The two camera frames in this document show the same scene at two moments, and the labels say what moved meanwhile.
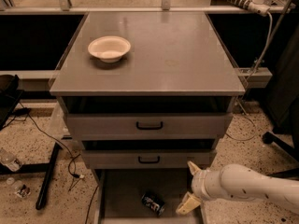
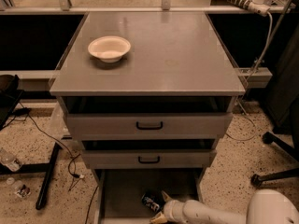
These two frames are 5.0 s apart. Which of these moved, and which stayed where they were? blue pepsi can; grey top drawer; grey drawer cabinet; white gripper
Moved: white gripper
Stayed: grey drawer cabinet; blue pepsi can; grey top drawer
